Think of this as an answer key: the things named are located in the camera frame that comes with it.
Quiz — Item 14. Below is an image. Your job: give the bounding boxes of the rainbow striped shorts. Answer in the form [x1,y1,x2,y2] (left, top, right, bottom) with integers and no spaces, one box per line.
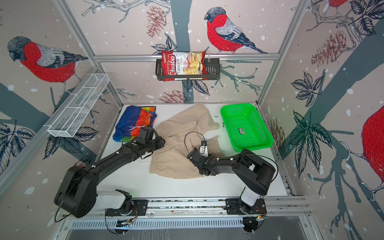
[113,106,157,143]

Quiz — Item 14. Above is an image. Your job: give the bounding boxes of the beige shorts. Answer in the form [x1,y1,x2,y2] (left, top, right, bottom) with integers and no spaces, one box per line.
[150,104,220,180]

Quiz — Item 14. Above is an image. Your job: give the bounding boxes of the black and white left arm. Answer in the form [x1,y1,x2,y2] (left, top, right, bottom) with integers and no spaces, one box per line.
[54,127,166,218]

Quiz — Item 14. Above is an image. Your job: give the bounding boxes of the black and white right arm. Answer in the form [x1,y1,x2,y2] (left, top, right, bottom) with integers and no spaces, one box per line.
[187,149,277,217]

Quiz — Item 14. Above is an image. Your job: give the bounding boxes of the green plastic tray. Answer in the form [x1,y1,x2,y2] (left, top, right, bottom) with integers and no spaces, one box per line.
[220,103,274,153]

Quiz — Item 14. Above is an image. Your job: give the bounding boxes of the red cassava chips bag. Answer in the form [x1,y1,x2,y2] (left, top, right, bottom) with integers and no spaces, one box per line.
[162,51,207,82]

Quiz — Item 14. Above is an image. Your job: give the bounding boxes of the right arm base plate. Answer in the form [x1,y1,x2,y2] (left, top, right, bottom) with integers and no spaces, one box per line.
[225,198,267,216]

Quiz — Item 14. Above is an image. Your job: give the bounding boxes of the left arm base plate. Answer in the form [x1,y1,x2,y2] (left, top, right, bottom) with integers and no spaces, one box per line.
[106,200,149,217]

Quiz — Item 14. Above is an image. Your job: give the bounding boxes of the white wire mesh shelf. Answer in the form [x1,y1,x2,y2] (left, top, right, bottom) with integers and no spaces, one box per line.
[48,73,110,138]

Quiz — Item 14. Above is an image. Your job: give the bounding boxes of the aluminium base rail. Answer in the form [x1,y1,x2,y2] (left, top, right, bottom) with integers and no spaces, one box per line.
[82,196,311,218]

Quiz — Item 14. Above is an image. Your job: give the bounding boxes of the black wire basket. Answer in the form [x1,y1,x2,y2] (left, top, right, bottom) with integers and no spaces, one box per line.
[155,58,221,82]

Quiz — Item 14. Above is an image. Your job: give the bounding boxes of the aluminium horizontal frame bar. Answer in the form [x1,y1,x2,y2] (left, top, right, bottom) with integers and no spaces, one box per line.
[94,53,280,63]

